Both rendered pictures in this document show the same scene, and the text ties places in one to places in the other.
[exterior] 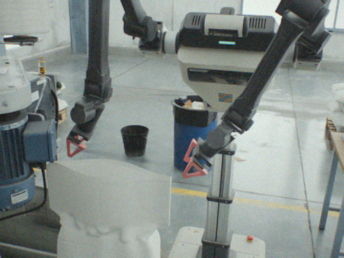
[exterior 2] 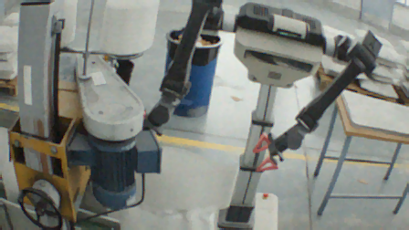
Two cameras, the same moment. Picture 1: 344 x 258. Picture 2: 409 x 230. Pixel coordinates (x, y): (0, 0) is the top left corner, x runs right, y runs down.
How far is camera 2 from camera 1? 0.61 m
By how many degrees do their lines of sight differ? 16
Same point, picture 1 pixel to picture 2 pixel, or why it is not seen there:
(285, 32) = (353, 70)
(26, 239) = not seen: hidden behind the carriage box
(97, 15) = (197, 26)
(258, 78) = (331, 95)
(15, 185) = (130, 193)
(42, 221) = not seen: hidden behind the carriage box
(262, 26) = (313, 27)
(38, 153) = (148, 167)
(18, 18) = (137, 40)
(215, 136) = (295, 139)
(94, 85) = (174, 81)
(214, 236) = (242, 200)
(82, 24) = not seen: outside the picture
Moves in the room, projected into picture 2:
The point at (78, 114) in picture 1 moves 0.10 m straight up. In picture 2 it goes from (161, 115) to (164, 85)
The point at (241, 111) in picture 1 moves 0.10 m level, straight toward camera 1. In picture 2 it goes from (314, 116) to (319, 132)
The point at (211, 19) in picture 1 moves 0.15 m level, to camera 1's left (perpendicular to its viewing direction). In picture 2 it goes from (279, 21) to (241, 15)
